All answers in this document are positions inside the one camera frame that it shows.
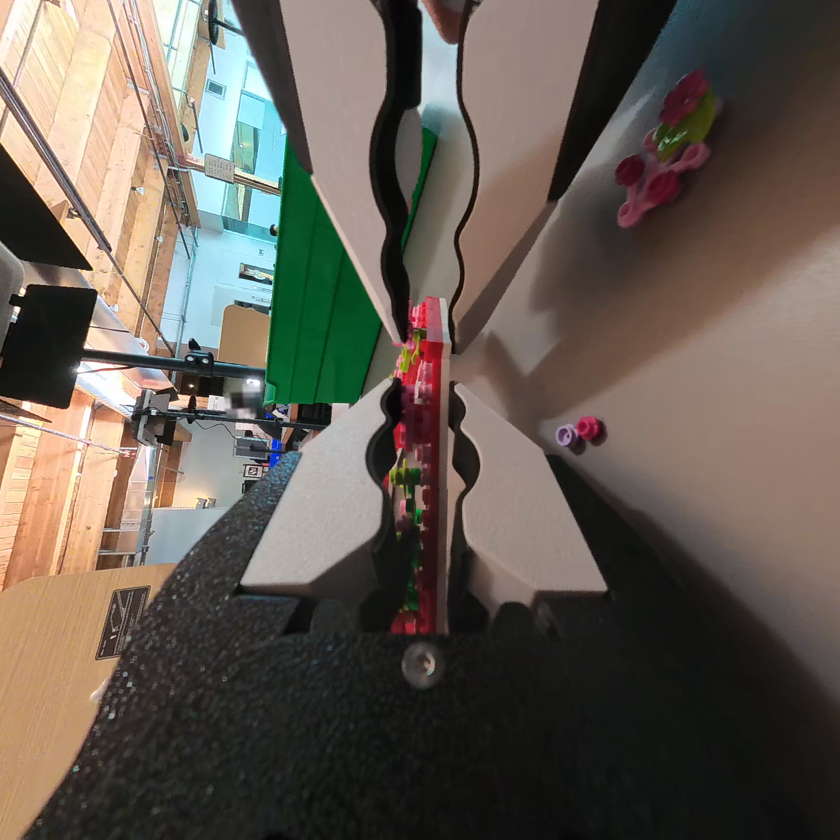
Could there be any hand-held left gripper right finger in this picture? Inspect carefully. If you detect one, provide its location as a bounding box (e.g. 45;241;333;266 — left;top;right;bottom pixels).
448;382;610;606

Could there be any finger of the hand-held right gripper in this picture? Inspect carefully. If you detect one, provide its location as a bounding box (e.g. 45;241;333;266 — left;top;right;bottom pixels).
449;0;602;353
279;0;424;347

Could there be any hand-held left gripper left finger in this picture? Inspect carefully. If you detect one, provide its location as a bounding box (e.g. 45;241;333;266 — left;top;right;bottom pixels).
240;379;404;603

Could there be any red lego heart wreath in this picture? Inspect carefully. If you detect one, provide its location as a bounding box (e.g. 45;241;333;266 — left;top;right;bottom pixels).
390;295;458;636

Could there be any pink lego flower sprig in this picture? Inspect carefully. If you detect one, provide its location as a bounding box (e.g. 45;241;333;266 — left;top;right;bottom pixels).
616;69;723;229

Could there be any green plastic bin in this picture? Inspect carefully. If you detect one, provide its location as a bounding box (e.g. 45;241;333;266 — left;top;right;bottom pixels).
264;128;439;404

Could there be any black metal pole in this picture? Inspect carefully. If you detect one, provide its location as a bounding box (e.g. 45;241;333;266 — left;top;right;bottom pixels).
79;346;266;383

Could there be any wooden table with black label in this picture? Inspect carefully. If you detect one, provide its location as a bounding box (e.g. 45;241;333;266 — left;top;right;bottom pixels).
0;563;179;837

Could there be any black square panel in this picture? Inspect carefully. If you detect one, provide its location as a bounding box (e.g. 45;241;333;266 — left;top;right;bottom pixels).
0;283;98;409

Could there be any black shelf board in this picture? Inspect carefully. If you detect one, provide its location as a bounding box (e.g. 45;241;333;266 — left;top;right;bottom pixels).
0;144;93;271

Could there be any grey desk slab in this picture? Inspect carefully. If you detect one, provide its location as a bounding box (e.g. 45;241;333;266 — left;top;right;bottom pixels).
0;241;26;329

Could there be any grey camera on stand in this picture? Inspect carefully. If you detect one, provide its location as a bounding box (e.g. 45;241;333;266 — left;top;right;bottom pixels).
131;388;177;447

